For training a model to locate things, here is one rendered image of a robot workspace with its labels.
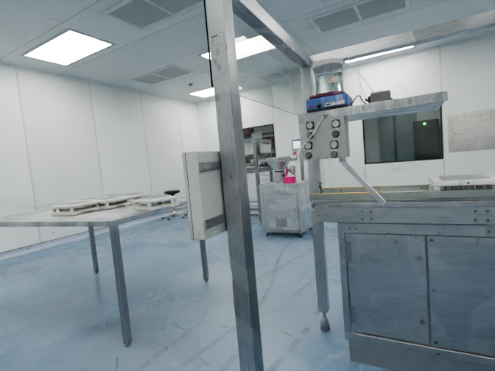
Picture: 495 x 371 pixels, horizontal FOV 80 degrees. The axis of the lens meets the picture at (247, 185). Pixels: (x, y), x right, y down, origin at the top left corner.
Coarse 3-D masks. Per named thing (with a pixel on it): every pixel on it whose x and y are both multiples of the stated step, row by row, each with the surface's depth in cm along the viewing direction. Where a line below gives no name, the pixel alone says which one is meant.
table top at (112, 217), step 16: (48, 208) 289; (112, 208) 241; (128, 208) 231; (160, 208) 219; (0, 224) 217; (16, 224) 210; (32, 224) 204; (48, 224) 198; (64, 224) 192; (80, 224) 187; (96, 224) 182; (112, 224) 177
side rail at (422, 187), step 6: (378, 186) 160; (384, 186) 159; (390, 186) 158; (396, 186) 156; (402, 186) 155; (408, 186) 154; (414, 186) 153; (420, 186) 151; (426, 186) 150; (324, 192) 174; (330, 192) 173; (336, 192) 171; (342, 192) 170; (348, 192) 168
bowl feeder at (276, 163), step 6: (270, 162) 434; (276, 162) 430; (282, 162) 430; (276, 168) 437; (282, 168) 437; (294, 168) 427; (276, 174) 440; (282, 174) 439; (294, 174) 422; (276, 180) 441; (282, 180) 440
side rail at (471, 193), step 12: (384, 192) 135; (396, 192) 132; (408, 192) 130; (420, 192) 128; (432, 192) 126; (444, 192) 124; (456, 192) 122; (468, 192) 120; (480, 192) 118; (492, 192) 117
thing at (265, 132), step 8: (248, 128) 750; (256, 128) 739; (264, 128) 727; (272, 128) 717; (248, 136) 753; (256, 136) 741; (264, 136) 730; (272, 136) 720; (272, 144) 722; (272, 152) 724; (248, 160) 761
